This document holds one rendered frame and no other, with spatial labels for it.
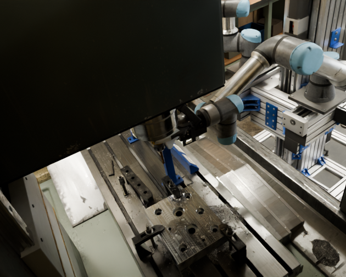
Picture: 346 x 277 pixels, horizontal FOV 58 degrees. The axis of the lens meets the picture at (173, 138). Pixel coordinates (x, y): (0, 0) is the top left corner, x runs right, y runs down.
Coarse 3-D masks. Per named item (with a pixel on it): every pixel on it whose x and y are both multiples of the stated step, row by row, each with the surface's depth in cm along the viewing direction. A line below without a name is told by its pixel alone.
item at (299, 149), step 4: (332, 128) 187; (328, 132) 187; (320, 136) 184; (284, 140) 180; (288, 140) 177; (292, 140) 175; (316, 140) 184; (284, 144) 182; (288, 144) 179; (292, 144) 176; (296, 144) 173; (288, 148) 181; (292, 148) 178; (296, 148) 175; (300, 148) 176; (304, 148) 178; (292, 152) 179; (296, 152) 177; (300, 152) 178
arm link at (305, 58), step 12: (288, 36) 121; (276, 48) 121; (288, 48) 117; (300, 48) 113; (312, 48) 112; (276, 60) 123; (288, 60) 117; (300, 60) 113; (312, 60) 115; (324, 60) 123; (336, 60) 131; (300, 72) 116; (312, 72) 118; (324, 72) 127; (336, 72) 130; (336, 84) 141
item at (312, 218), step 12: (240, 156) 191; (276, 180) 171; (288, 192) 164; (300, 204) 158; (300, 216) 154; (312, 216) 152; (300, 228) 150; (312, 228) 148; (324, 228) 146; (336, 228) 144; (300, 240) 146; (312, 240) 145; (336, 240) 141; (312, 252) 141; (336, 252) 138; (336, 276) 131
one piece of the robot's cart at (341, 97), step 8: (304, 88) 172; (336, 88) 167; (288, 96) 169; (296, 96) 167; (336, 96) 162; (344, 96) 161; (304, 104) 162; (312, 104) 160; (320, 104) 159; (328, 104) 158; (336, 104) 157; (312, 112) 162; (320, 112) 156
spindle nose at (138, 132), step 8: (168, 112) 92; (176, 112) 97; (152, 120) 91; (160, 120) 92; (168, 120) 93; (176, 120) 97; (136, 128) 94; (144, 128) 93; (152, 128) 92; (160, 128) 93; (168, 128) 95; (176, 128) 99; (136, 136) 97; (144, 136) 95; (152, 136) 94; (160, 136) 95
